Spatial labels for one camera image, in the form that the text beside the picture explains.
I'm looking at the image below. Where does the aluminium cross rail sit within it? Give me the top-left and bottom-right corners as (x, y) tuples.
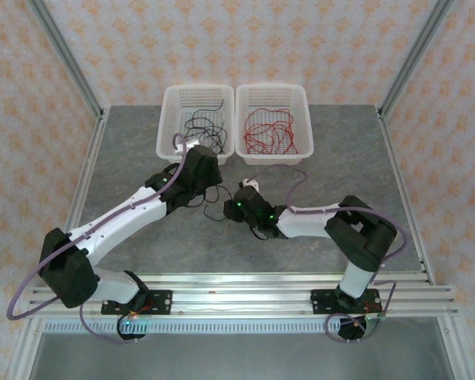
(25, 272), (458, 320)

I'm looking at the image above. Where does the white plastic mesh basket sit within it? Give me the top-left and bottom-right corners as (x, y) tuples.
(156, 83), (236, 166)
(235, 82), (315, 166)

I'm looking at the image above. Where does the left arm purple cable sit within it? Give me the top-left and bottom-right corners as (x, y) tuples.
(6, 132), (189, 345)

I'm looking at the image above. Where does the grey slotted cable duct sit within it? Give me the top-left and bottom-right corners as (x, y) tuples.
(43, 319), (381, 334)

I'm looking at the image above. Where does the grey metal sheet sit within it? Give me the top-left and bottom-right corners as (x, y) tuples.
(27, 332), (458, 380)

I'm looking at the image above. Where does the aluminium frame post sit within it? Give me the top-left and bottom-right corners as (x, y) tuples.
(378, 0), (454, 120)
(25, 0), (104, 120)

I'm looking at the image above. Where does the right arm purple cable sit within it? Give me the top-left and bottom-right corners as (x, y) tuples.
(253, 165), (408, 344)

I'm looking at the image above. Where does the aluminium table side rail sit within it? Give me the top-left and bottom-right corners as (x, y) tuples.
(375, 106), (436, 286)
(47, 108), (110, 286)

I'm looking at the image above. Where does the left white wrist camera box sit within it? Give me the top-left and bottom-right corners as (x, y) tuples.
(175, 136), (201, 154)

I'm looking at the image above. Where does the black round cable port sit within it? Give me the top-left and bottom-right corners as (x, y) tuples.
(336, 314), (369, 342)
(116, 314), (148, 344)

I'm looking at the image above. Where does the aluminium frame leg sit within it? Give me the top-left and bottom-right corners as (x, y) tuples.
(7, 318), (44, 380)
(439, 316), (470, 380)

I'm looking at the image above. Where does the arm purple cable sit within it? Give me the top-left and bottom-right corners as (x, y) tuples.
(253, 165), (408, 344)
(6, 132), (189, 345)

